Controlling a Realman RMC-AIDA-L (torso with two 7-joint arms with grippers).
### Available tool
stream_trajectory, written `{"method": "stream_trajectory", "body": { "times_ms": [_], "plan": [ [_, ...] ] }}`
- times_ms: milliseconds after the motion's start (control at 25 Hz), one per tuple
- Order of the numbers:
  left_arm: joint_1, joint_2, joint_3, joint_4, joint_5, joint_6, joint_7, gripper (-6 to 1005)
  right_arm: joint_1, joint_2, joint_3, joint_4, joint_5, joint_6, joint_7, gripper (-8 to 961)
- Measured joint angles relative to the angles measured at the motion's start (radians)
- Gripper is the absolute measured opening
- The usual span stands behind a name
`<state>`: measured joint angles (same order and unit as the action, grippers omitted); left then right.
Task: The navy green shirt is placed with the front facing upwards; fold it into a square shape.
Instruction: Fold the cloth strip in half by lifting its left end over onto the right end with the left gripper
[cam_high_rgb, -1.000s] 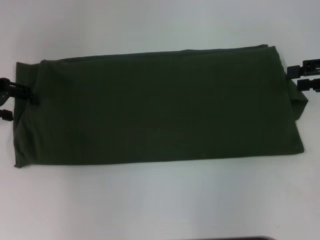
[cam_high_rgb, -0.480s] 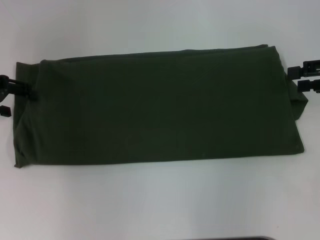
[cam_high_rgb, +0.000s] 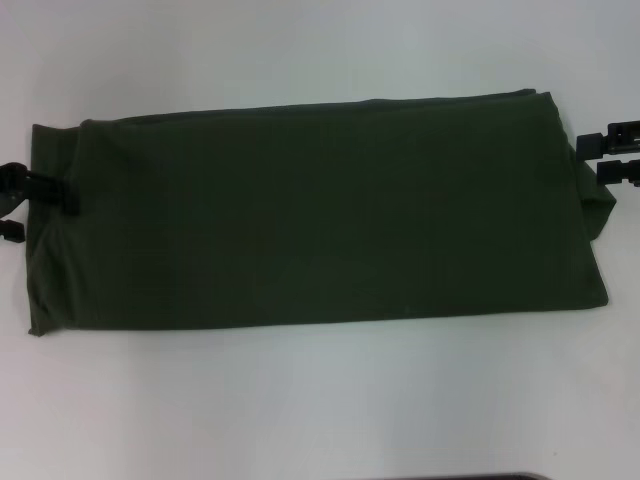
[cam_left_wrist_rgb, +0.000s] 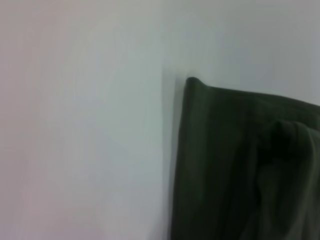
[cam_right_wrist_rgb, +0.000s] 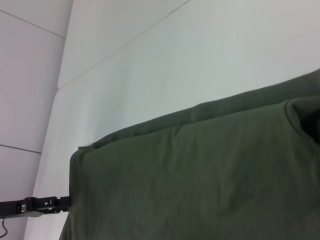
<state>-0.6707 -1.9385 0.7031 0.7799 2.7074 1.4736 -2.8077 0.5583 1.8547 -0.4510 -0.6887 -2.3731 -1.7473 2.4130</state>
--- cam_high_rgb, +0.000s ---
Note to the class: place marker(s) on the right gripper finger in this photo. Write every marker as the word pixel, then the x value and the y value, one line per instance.
pixel 605 145
pixel 617 172

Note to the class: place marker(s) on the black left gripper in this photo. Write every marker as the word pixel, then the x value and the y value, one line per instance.
pixel 6 187

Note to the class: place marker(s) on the dark green FREE! t-shirt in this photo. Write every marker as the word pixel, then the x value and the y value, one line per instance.
pixel 325 210

